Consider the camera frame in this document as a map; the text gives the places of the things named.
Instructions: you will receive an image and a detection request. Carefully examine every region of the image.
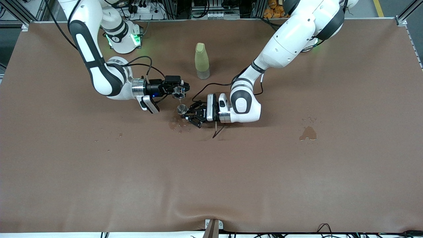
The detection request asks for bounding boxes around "brown liquid puddle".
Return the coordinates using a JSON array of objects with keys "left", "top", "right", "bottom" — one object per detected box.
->
[
  {"left": 168, "top": 116, "right": 192, "bottom": 133},
  {"left": 299, "top": 126, "right": 318, "bottom": 141}
]

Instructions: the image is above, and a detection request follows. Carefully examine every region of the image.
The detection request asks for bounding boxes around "white power strip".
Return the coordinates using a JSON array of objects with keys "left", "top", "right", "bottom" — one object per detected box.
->
[{"left": 127, "top": 3, "right": 166, "bottom": 20}]

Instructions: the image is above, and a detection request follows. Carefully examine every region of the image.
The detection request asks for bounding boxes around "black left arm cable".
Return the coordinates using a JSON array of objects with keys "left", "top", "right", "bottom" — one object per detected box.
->
[{"left": 192, "top": 66, "right": 265, "bottom": 139}]

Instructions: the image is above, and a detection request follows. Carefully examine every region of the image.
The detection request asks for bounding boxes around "black control box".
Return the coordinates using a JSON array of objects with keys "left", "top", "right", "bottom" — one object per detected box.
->
[{"left": 191, "top": 0, "right": 242, "bottom": 19}]

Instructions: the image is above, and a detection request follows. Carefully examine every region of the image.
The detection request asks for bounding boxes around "brown table mat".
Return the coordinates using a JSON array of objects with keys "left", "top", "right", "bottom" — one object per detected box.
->
[{"left": 0, "top": 18, "right": 423, "bottom": 233}]

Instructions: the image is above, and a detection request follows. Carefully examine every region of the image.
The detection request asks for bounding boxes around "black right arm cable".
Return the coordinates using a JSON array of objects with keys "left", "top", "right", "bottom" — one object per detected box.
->
[{"left": 45, "top": 0, "right": 166, "bottom": 80}]

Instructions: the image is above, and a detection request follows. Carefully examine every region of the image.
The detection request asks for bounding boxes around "aluminium frame profile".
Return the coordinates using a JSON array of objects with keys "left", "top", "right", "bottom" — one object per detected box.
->
[
  {"left": 395, "top": 0, "right": 423, "bottom": 27},
  {"left": 0, "top": 0, "right": 50, "bottom": 32}
]

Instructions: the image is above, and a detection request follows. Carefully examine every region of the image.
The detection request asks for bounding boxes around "green-capped glass shaker bottle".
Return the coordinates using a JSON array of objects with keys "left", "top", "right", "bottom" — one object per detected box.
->
[{"left": 195, "top": 43, "right": 211, "bottom": 80}]

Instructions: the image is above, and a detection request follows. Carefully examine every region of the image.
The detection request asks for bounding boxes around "pile of orange bread toys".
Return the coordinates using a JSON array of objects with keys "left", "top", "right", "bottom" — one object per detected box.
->
[{"left": 263, "top": 0, "right": 288, "bottom": 19}]

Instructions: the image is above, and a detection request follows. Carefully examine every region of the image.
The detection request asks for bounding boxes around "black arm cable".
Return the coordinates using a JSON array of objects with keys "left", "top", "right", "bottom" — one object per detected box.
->
[
  {"left": 192, "top": 66, "right": 265, "bottom": 139},
  {"left": 45, "top": 0, "right": 166, "bottom": 80}
]

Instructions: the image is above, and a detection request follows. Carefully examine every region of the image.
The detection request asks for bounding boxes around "thin black cable loop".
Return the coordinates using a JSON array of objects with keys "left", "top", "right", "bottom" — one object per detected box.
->
[{"left": 317, "top": 223, "right": 332, "bottom": 238}]

